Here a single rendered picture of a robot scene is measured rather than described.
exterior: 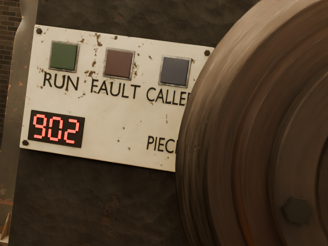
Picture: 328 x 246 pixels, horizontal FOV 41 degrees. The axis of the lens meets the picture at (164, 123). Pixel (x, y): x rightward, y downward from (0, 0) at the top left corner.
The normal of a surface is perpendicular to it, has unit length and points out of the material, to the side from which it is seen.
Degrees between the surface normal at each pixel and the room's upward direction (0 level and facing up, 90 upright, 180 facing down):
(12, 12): 90
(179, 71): 90
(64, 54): 90
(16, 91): 90
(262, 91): 69
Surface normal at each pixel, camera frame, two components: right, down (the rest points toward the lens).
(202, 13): -0.10, 0.04
